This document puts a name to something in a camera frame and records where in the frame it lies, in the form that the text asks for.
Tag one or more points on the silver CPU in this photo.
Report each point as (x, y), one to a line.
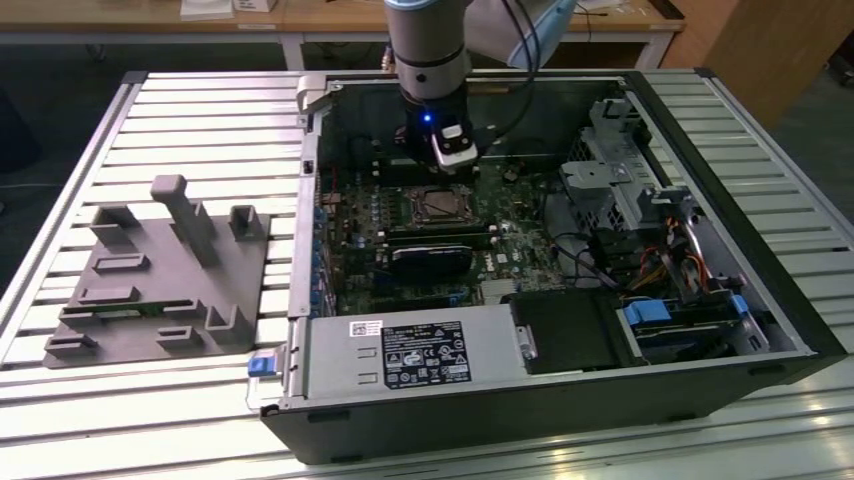
(443, 205)

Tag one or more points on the metal locking lever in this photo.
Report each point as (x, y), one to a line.
(443, 223)

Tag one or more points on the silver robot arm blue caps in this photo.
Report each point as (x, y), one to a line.
(427, 50)

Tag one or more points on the CPU socket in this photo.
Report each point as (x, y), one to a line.
(471, 215)

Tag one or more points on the black plastic cover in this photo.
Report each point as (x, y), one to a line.
(568, 330)

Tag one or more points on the black graphics card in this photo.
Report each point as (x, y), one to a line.
(430, 260)

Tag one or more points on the green motherboard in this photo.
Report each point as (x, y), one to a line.
(514, 250)

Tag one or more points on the grey metal drive cage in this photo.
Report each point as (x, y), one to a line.
(594, 185)

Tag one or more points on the silver chipset heatsink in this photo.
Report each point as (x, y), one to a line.
(499, 290)

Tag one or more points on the white labelled box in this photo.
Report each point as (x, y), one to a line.
(254, 5)

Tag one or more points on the wooden desk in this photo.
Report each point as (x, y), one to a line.
(201, 25)

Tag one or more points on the silver power supply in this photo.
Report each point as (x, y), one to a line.
(334, 360)

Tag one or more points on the grey parts rack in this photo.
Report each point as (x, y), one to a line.
(167, 280)

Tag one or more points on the hard disk in blue carrier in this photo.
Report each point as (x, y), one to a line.
(644, 312)

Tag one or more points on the blue case latch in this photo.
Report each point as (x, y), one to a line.
(263, 365)

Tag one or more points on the wooden cabinet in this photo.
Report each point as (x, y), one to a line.
(768, 50)

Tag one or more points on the green RAM stick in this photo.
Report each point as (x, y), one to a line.
(127, 311)

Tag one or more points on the blue plastic clip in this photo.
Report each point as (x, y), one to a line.
(738, 307)

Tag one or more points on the black PC case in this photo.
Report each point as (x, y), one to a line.
(467, 430)

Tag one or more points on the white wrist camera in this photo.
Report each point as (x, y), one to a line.
(454, 150)

